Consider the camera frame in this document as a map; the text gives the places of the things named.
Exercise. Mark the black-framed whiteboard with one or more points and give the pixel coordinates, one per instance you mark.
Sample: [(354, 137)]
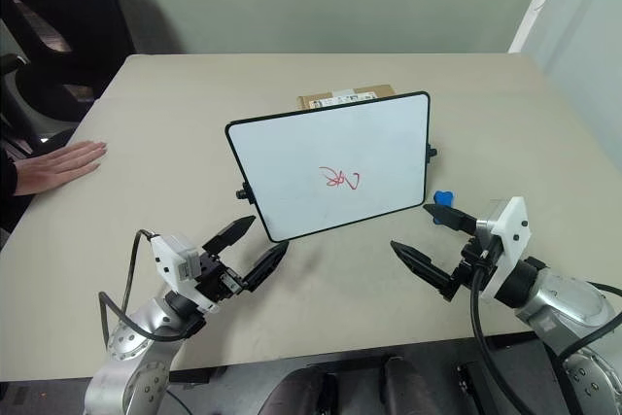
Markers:
[(316, 143)]

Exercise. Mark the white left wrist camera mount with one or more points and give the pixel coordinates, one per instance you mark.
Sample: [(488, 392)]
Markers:
[(167, 259)]

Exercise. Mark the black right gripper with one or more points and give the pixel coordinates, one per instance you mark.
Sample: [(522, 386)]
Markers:
[(473, 259)]

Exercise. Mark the person's dark sleeved forearm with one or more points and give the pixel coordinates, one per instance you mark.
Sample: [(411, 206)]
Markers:
[(7, 191)]

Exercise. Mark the brown cardboard box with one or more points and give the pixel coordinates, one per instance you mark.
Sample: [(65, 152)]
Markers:
[(379, 90)]

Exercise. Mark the black office chair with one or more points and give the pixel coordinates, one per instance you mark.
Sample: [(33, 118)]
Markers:
[(63, 21)]

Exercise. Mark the person's bare hand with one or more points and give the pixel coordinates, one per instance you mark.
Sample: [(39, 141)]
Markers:
[(58, 167)]

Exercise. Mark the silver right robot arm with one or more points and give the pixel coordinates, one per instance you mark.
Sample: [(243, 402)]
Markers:
[(568, 303)]

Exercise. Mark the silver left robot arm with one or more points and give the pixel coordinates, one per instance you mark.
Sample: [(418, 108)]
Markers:
[(131, 366)]

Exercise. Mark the blue plastic block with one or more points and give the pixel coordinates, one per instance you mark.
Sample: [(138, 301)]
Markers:
[(443, 197)]

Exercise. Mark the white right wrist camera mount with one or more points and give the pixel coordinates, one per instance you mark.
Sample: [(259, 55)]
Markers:
[(515, 225)]

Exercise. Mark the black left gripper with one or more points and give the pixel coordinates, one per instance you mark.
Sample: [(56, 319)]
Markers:
[(218, 279)]

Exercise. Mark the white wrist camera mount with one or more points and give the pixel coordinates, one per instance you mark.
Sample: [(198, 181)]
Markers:
[(515, 225), (167, 259)]

